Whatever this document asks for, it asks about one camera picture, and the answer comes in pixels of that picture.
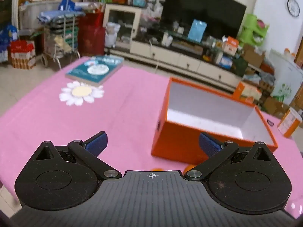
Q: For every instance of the metal shopping cart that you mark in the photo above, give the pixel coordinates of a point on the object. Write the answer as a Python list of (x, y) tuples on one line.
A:
[(59, 35)]

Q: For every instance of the small orange white box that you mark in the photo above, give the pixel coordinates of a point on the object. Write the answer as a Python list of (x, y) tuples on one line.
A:
[(230, 46)]

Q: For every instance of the brown cardboard box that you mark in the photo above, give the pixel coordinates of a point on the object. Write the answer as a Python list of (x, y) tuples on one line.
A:
[(253, 56)]

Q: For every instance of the blue packet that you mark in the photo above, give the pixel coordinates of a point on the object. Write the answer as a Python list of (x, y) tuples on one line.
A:
[(197, 30)]

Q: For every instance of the black television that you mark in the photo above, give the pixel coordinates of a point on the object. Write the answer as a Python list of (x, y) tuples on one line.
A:
[(203, 7)]

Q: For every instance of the dark green bag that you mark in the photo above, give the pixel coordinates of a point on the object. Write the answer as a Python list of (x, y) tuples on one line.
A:
[(239, 67)]

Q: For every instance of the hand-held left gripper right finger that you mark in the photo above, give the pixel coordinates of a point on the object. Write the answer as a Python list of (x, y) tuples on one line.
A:
[(208, 144)]

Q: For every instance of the orange cardboard box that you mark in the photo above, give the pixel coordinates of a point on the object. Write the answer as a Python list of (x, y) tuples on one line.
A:
[(180, 141)]

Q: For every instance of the orange white canister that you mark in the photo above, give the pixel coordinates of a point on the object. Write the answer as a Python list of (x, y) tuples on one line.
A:
[(290, 123)]

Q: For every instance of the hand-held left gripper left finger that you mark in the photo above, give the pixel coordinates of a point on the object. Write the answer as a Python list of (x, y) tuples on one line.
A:
[(97, 144)]

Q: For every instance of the orange with green stem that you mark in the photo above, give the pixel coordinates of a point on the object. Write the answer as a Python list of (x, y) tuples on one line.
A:
[(156, 169)]

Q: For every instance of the blue white tissue box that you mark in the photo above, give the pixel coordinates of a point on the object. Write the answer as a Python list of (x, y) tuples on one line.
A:
[(224, 61)]

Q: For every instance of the round wall clock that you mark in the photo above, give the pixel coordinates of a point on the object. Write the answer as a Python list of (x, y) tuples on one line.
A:
[(293, 7)]

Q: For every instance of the red gift bag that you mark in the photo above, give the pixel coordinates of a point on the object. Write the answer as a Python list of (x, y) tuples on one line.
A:
[(91, 37)]

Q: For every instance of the white plastic bag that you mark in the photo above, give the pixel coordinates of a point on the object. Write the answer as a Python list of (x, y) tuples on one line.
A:
[(112, 34)]

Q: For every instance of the white glass door cabinet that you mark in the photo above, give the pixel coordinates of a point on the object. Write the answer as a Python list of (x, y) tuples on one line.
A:
[(122, 26)]

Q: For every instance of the white tv cabinet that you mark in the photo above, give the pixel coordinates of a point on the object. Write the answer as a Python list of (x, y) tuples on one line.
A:
[(180, 59)]

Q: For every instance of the orange fruit carton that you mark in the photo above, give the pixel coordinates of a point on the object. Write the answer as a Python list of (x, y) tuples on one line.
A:
[(248, 92)]

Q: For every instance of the teal book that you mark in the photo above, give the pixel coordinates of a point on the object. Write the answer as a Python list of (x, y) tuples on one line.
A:
[(94, 73)]

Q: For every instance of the white refrigerator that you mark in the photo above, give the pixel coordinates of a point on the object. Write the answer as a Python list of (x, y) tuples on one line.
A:
[(286, 75)]

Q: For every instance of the red white patterned carton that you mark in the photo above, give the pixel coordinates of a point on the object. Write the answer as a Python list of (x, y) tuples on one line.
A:
[(22, 54)]

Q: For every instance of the green plastic rack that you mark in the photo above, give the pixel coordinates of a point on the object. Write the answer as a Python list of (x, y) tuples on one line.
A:
[(252, 30)]

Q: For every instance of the blue shopping bag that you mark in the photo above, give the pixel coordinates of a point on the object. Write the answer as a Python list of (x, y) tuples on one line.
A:
[(67, 3)]

